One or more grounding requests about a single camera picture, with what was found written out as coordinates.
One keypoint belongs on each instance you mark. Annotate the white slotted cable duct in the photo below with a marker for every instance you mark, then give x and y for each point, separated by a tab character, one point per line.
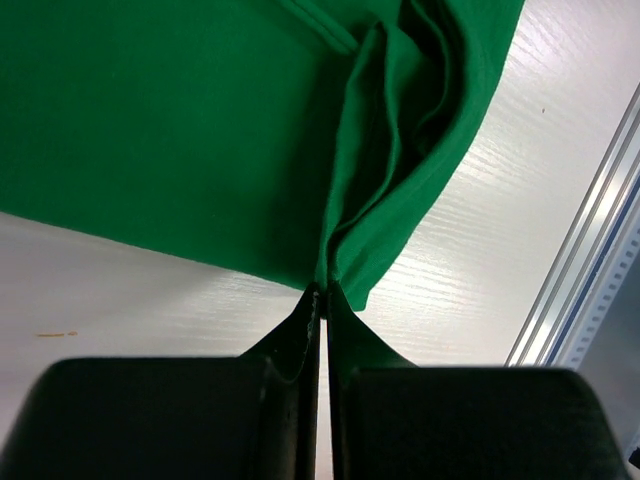
604	281

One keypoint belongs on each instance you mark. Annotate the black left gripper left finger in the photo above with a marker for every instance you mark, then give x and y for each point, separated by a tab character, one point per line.
252	416

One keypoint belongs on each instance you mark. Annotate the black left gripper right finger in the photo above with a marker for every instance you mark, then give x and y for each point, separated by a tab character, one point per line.
392	419

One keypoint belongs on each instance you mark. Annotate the aluminium mounting rail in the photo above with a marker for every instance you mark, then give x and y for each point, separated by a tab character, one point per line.
614	186

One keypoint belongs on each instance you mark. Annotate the green t shirt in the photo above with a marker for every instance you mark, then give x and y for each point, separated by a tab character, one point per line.
297	141

